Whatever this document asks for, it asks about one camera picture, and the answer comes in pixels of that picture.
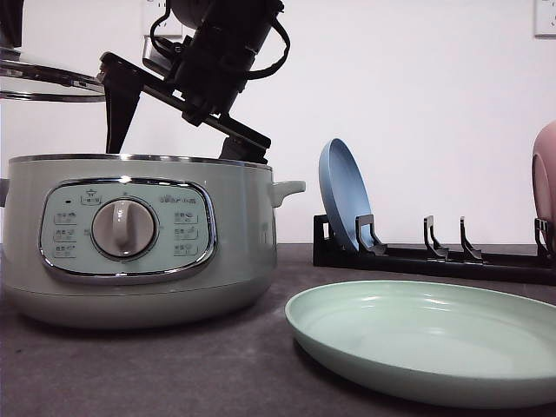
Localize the glass steamer lid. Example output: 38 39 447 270
0 46 109 102

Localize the green plate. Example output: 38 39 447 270
284 280 556 399

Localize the green electric steamer pot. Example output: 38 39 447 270
0 152 307 329

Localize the blue plate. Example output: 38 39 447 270
318 137 374 253

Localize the black plate rack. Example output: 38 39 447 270
312 212 556 287

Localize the pink plate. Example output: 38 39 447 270
530 121 556 219

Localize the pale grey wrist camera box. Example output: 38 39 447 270
142 35 186 70

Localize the white wall socket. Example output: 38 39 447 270
533 0 556 39
142 0 182 40

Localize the black camera cable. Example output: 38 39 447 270
149 0 175 44

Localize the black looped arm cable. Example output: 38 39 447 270
247 20 291 82

